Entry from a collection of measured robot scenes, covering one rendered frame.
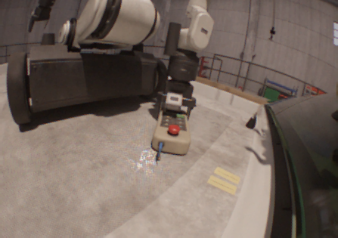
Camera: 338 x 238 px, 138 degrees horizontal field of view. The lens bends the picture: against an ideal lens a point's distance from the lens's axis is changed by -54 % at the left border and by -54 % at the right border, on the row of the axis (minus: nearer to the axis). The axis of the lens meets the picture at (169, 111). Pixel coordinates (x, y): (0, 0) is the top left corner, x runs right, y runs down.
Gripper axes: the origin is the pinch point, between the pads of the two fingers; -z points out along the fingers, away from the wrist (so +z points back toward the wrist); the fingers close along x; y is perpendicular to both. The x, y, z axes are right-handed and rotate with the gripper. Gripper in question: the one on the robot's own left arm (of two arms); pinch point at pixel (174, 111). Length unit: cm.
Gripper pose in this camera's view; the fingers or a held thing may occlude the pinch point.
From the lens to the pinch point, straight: 44.9
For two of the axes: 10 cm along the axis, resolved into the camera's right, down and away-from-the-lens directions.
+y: -0.5, 3.4, -9.4
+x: -9.8, -1.8, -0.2
